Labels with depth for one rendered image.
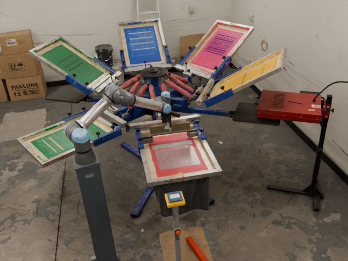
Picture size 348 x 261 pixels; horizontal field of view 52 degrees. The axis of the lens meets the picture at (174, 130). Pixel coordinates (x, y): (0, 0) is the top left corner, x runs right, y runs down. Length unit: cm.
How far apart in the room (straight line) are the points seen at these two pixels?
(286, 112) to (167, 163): 123
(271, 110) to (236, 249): 133
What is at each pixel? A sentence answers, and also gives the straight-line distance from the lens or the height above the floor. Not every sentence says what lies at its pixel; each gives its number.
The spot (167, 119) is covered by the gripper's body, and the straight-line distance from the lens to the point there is 309.
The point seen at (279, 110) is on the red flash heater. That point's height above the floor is 110.
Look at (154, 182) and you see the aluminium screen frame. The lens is 273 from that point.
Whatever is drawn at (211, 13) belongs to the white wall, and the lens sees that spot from 733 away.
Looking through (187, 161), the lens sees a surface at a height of 96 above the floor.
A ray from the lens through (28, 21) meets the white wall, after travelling 713.
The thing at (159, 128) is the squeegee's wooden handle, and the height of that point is 112.
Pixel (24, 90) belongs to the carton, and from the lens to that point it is 703.
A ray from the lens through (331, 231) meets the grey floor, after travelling 393.
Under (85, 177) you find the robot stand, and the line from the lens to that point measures 270.
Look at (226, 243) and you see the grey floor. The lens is 362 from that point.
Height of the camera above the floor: 267
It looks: 30 degrees down
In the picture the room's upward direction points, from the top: 3 degrees counter-clockwise
